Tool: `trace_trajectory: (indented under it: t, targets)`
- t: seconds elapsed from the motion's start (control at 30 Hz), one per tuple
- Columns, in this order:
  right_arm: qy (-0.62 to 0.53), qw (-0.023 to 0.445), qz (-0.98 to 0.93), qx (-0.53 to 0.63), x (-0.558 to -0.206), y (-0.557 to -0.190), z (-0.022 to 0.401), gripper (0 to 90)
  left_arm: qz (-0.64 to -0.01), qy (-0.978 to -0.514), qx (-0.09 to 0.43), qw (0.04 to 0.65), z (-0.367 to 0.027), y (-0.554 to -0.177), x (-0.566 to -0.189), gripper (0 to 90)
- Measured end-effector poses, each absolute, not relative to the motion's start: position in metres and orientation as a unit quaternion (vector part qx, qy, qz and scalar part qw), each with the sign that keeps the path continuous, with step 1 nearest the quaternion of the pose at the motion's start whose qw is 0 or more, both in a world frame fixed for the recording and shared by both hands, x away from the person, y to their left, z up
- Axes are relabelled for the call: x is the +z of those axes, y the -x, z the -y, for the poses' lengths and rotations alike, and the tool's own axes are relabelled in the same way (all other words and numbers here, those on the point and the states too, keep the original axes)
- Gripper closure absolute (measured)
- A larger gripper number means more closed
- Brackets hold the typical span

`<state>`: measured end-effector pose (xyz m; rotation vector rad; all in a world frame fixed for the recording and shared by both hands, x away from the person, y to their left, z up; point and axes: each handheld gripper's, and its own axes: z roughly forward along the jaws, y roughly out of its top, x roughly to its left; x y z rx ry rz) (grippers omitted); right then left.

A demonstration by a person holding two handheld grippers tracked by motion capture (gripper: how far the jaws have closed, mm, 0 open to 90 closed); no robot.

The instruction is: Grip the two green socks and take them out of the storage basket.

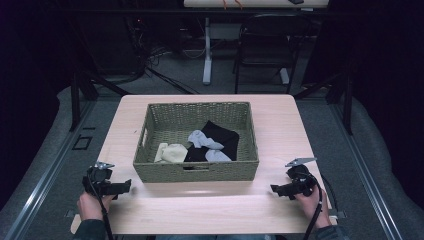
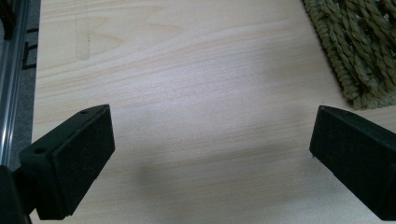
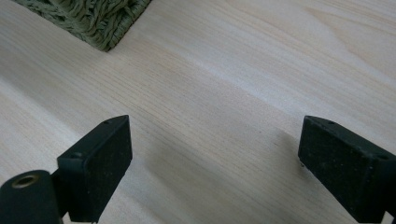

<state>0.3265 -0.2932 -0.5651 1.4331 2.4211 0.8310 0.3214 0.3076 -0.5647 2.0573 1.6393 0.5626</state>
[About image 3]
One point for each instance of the green woven basket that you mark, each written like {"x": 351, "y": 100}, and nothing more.
{"x": 90, "y": 18}

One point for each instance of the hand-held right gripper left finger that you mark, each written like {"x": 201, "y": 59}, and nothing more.
{"x": 99, "y": 165}

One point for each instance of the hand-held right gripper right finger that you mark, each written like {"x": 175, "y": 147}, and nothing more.
{"x": 342, "y": 168}

